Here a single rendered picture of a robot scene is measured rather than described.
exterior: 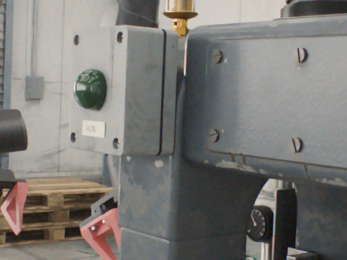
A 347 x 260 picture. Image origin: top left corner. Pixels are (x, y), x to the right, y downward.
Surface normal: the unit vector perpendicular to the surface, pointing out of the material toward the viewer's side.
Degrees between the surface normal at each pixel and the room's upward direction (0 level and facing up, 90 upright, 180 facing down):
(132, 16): 78
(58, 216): 90
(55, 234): 90
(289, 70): 90
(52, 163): 89
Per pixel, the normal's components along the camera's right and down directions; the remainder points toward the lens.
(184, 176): 0.61, 0.07
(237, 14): -0.78, 0.00
